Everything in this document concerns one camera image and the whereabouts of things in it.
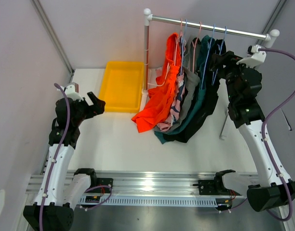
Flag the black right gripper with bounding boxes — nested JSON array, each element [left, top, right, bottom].
[[209, 51, 255, 103]]

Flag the black shorts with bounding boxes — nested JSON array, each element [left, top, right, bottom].
[[154, 36, 226, 144]]

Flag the teal shorts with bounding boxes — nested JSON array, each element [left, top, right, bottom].
[[154, 35, 215, 144]]

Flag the blue hanger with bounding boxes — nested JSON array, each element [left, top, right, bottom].
[[180, 19, 188, 76], [197, 28, 215, 89], [212, 26, 228, 85]]

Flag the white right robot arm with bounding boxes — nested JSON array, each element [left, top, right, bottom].
[[210, 48, 295, 212]]

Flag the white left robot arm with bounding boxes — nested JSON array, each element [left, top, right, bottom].
[[23, 92, 105, 231]]

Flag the pink hanger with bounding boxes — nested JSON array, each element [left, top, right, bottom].
[[183, 26, 202, 73], [147, 17, 184, 87]]

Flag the grey shorts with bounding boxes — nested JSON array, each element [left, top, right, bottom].
[[154, 37, 201, 132]]

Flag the orange shorts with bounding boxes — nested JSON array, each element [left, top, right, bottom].
[[132, 33, 181, 133]]

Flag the pink hanger far left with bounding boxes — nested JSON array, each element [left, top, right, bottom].
[[147, 17, 184, 87]]

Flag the pink patterned shorts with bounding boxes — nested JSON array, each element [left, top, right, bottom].
[[155, 36, 187, 132]]

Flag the yellow plastic tray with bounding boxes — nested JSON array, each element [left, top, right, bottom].
[[99, 61, 144, 113]]

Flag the silver clothes rack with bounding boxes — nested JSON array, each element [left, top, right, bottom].
[[139, 8, 281, 140]]

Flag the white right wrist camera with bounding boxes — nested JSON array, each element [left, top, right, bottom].
[[236, 45, 267, 68]]

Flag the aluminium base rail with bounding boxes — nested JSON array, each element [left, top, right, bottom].
[[26, 169, 261, 195]]

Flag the grey slotted cable duct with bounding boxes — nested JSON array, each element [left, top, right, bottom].
[[79, 195, 231, 208]]

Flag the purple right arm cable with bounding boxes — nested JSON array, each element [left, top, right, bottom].
[[258, 48, 295, 222]]

